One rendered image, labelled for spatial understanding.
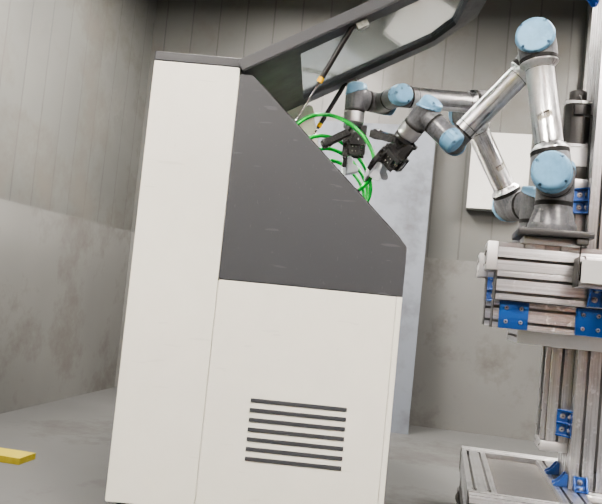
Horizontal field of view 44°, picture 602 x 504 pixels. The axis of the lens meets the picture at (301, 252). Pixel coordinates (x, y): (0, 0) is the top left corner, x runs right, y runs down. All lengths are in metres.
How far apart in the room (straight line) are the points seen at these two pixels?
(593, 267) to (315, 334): 0.85
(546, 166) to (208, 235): 1.05
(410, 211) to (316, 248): 2.54
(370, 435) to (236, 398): 0.43
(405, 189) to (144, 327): 2.82
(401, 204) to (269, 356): 2.66
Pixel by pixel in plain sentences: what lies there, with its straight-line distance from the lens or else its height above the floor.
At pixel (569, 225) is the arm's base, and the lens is 2.45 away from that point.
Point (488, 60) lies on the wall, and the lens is 5.29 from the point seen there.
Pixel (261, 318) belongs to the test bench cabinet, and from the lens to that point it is 2.36.
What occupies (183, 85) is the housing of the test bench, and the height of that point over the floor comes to 1.39.
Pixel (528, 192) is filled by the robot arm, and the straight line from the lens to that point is 2.97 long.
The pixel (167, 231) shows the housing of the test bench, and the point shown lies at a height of 0.92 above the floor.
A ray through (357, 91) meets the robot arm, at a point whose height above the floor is 1.52.
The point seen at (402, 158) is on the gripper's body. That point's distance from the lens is 2.52.
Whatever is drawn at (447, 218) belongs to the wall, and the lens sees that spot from 5.05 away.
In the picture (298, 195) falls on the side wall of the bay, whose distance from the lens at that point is 2.37.
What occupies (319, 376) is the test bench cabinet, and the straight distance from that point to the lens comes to 2.36.
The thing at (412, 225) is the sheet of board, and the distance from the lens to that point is 4.83.
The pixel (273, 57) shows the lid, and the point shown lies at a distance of 2.46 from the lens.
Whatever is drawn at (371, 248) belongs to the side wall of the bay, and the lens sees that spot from 2.36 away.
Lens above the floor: 0.76
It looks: 3 degrees up
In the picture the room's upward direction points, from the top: 6 degrees clockwise
